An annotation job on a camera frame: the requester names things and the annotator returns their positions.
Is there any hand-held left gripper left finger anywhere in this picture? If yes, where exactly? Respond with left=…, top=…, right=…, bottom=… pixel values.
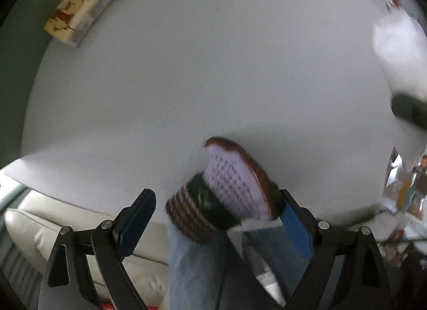
left=38, top=189, right=157, bottom=310

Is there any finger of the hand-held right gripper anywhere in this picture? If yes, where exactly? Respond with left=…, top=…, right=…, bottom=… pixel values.
left=390, top=93, right=427, bottom=129

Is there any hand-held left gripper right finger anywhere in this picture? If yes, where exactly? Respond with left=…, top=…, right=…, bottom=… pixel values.
left=278, top=189, right=392, bottom=310

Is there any purple knit shoe brown sole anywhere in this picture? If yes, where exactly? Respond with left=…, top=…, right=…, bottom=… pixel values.
left=165, top=136, right=284, bottom=242

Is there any cream leather sofa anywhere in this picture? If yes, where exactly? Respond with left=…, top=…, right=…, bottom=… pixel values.
left=3, top=190, right=171, bottom=310

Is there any pile of snack packets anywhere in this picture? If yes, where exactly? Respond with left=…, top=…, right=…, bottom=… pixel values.
left=383, top=146, right=427, bottom=230

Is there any yellow cartoon print box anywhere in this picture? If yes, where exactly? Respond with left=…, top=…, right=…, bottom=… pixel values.
left=43, top=0, right=127, bottom=48

